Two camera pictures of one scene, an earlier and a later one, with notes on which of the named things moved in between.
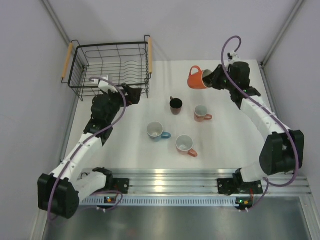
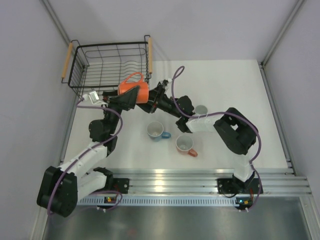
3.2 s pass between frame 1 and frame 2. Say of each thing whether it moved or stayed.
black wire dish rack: stayed
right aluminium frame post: stayed
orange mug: moved
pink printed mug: stayed
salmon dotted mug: stayed
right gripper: moved
